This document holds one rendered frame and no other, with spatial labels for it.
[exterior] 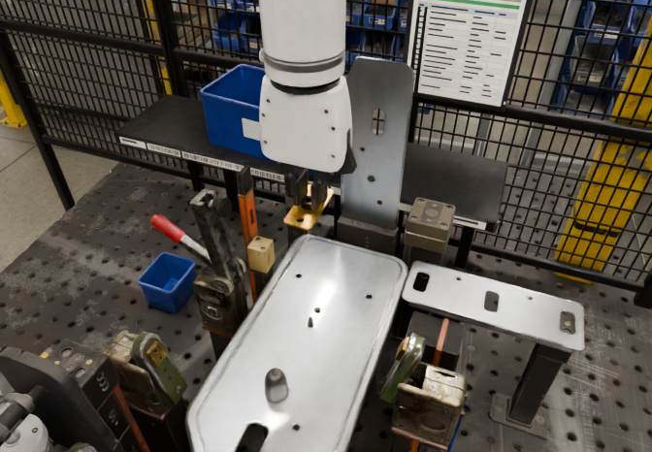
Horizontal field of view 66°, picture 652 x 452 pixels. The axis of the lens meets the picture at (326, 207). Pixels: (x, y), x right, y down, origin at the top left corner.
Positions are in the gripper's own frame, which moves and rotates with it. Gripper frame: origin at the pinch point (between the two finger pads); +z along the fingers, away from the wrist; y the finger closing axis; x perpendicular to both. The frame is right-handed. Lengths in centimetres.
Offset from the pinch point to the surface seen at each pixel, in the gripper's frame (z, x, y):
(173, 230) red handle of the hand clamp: 14.0, -0.6, -23.2
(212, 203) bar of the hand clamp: 6.3, -0.3, -14.9
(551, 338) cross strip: 27.6, 11.0, 35.7
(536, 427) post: 57, 13, 41
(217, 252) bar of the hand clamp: 14.5, -2.0, -14.4
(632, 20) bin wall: 34, 189, 61
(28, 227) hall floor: 127, 72, -184
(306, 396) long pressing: 27.3, -12.0, 3.7
